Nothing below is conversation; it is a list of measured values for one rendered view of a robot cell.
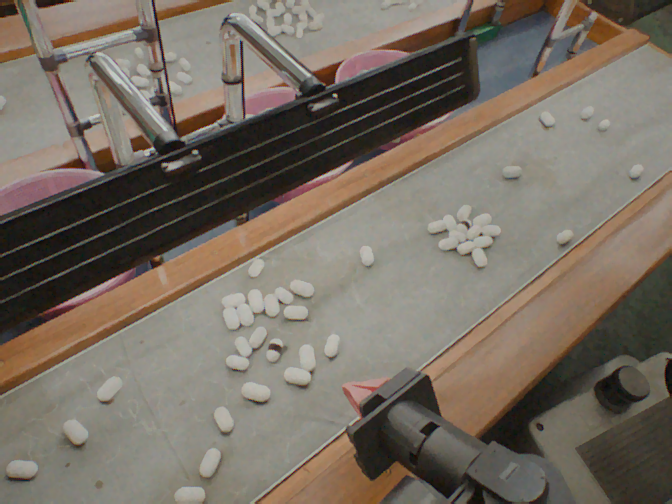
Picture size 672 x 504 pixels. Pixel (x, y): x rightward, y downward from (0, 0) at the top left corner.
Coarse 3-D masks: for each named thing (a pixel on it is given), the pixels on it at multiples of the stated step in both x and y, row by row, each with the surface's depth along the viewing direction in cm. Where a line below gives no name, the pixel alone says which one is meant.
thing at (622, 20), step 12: (588, 0) 79; (600, 0) 78; (612, 0) 77; (624, 0) 75; (636, 0) 76; (648, 0) 78; (660, 0) 80; (600, 12) 79; (612, 12) 77; (624, 12) 76; (636, 12) 77; (648, 12) 80; (624, 24) 77
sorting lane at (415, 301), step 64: (640, 64) 130; (512, 128) 108; (576, 128) 111; (640, 128) 114; (384, 192) 92; (448, 192) 94; (512, 192) 96; (576, 192) 99; (640, 192) 101; (320, 256) 82; (384, 256) 84; (448, 256) 85; (512, 256) 87; (192, 320) 73; (256, 320) 74; (320, 320) 75; (384, 320) 77; (448, 320) 78; (64, 384) 65; (128, 384) 66; (192, 384) 67; (320, 384) 69; (0, 448) 60; (64, 448) 61; (128, 448) 62; (192, 448) 63; (256, 448) 64; (320, 448) 64
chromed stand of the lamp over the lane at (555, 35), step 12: (576, 0) 103; (564, 12) 106; (588, 12) 116; (564, 24) 108; (588, 24) 117; (552, 36) 110; (564, 36) 113; (576, 36) 121; (552, 48) 113; (576, 48) 122; (540, 60) 115; (564, 60) 126
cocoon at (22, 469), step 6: (12, 462) 58; (18, 462) 58; (24, 462) 58; (30, 462) 58; (6, 468) 58; (12, 468) 57; (18, 468) 57; (24, 468) 57; (30, 468) 58; (36, 468) 58; (12, 474) 57; (18, 474) 57; (24, 474) 57; (30, 474) 58
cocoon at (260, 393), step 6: (246, 384) 66; (252, 384) 66; (246, 390) 66; (252, 390) 66; (258, 390) 66; (264, 390) 66; (246, 396) 66; (252, 396) 66; (258, 396) 66; (264, 396) 66
